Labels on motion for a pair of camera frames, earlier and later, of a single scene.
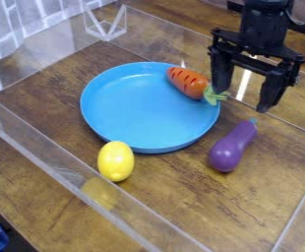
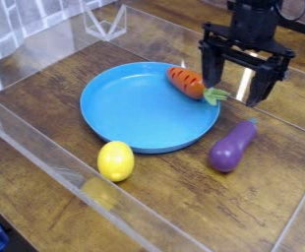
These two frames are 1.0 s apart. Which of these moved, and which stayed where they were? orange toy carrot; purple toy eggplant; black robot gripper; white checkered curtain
Moved: black robot gripper
Stayed: white checkered curtain; orange toy carrot; purple toy eggplant
